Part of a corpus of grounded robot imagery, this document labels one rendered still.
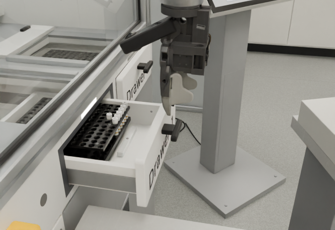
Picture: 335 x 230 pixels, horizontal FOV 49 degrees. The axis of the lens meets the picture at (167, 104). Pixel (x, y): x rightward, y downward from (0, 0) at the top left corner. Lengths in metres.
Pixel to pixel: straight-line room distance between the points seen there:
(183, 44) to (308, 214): 0.77
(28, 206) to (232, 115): 1.40
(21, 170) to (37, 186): 0.06
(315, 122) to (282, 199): 1.01
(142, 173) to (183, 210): 1.22
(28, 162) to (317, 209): 0.85
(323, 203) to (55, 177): 0.76
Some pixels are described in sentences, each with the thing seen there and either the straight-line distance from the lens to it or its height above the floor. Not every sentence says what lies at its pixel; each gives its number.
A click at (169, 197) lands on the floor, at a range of 1.93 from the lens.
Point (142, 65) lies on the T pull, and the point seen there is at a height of 0.91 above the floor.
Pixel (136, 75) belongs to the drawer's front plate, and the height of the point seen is 0.88.
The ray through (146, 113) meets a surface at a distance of 0.89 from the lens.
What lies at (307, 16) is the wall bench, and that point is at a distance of 3.72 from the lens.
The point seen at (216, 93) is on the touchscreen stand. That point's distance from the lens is 1.77.
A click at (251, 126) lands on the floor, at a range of 2.53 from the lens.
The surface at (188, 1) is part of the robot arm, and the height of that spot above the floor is 1.18.
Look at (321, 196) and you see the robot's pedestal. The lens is 1.16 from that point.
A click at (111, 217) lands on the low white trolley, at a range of 0.78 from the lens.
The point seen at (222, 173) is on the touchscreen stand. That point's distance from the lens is 2.03.
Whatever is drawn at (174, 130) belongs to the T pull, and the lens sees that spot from 0.74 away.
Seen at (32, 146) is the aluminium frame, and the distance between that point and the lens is 0.61.
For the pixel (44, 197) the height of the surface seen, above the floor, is 0.88.
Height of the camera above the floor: 1.32
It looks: 29 degrees down
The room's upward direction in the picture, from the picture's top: straight up
